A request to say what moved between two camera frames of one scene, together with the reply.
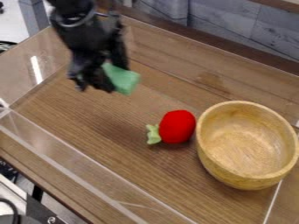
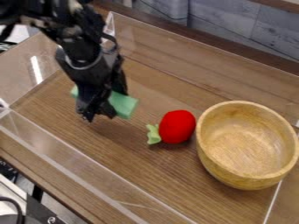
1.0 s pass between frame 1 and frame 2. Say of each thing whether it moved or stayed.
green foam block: moved
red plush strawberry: stayed
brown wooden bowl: stayed
